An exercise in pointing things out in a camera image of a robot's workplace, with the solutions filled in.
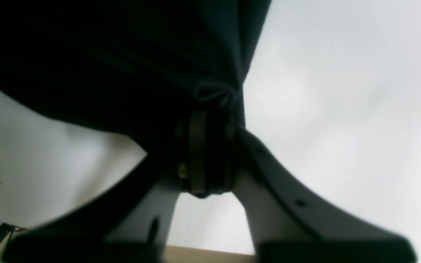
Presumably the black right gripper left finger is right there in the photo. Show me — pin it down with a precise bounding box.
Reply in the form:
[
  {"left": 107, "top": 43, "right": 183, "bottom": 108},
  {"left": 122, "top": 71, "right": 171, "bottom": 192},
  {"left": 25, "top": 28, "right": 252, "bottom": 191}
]
[{"left": 2, "top": 110, "right": 207, "bottom": 263}]

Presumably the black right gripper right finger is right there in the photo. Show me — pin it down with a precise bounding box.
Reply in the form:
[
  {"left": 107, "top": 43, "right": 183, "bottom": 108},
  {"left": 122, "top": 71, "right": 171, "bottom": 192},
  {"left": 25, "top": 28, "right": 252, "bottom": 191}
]
[{"left": 225, "top": 124, "right": 417, "bottom": 263}]

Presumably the black T-shirt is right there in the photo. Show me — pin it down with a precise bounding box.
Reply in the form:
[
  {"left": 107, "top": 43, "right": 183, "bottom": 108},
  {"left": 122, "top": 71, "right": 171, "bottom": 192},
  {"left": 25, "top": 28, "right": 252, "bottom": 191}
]
[{"left": 0, "top": 0, "right": 271, "bottom": 163}]

